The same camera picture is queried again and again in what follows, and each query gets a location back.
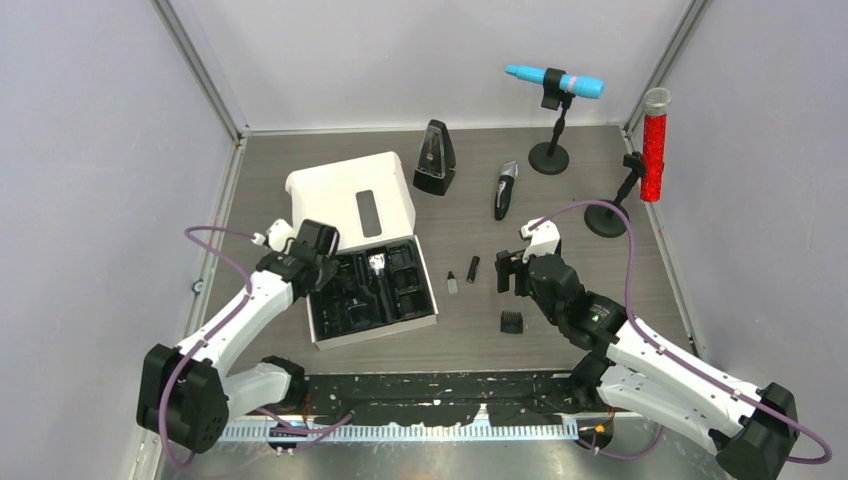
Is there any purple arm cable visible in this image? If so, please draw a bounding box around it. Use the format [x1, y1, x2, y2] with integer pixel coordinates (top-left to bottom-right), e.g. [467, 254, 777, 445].
[160, 225, 356, 470]
[527, 199, 833, 465]

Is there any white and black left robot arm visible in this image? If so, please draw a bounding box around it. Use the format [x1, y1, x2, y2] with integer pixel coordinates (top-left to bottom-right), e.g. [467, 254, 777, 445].
[136, 220, 341, 454]

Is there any black and silver hair clipper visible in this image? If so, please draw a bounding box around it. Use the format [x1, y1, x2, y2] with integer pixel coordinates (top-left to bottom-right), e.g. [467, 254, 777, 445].
[494, 161, 518, 221]

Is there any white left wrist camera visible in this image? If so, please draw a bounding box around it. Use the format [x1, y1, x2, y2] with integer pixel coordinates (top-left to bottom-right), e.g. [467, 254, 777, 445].
[251, 219, 296, 252]

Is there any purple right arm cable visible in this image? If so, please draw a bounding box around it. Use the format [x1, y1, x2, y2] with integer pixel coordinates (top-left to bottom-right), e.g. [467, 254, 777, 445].
[527, 199, 833, 465]

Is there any white box with black tray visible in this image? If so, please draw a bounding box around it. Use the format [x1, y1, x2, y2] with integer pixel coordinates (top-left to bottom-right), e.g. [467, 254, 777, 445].
[285, 151, 438, 350]

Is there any small black cylinder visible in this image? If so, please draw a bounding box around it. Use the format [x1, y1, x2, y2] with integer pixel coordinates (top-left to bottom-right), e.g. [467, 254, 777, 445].
[466, 256, 480, 284]

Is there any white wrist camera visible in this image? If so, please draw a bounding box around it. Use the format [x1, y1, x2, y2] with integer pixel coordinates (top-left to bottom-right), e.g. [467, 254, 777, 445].
[519, 218, 561, 263]
[251, 219, 296, 252]

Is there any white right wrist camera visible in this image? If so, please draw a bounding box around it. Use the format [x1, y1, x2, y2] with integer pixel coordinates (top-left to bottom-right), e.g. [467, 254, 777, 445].
[519, 218, 561, 263]

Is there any red glitter microphone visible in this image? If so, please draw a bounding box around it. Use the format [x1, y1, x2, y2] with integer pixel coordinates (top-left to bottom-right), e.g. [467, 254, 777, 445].
[640, 87, 671, 203]

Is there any blue microphone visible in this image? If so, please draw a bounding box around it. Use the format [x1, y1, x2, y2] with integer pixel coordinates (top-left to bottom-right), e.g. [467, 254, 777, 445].
[505, 65, 605, 99]

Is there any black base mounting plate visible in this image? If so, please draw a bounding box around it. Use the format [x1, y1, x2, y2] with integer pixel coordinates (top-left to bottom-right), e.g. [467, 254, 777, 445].
[266, 370, 610, 427]

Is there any black stand of blue microphone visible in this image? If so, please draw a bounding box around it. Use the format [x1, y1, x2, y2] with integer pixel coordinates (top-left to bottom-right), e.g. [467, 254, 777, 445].
[527, 68, 576, 177]

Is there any black stand of red microphone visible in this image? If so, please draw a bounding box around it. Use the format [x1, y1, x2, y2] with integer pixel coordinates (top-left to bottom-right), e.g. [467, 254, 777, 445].
[584, 151, 646, 238]

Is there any black metronome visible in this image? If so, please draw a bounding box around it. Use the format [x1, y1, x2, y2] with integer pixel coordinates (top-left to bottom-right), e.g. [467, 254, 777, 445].
[413, 119, 456, 196]

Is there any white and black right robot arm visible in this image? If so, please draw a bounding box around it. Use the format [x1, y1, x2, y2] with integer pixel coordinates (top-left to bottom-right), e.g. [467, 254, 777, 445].
[495, 251, 799, 479]

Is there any black clipper comb guard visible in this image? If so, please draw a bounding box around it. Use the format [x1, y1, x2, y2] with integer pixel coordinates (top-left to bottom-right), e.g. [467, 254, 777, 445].
[500, 311, 524, 335]

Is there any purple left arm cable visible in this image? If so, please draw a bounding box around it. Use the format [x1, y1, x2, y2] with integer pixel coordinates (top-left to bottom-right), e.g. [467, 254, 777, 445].
[160, 225, 356, 470]

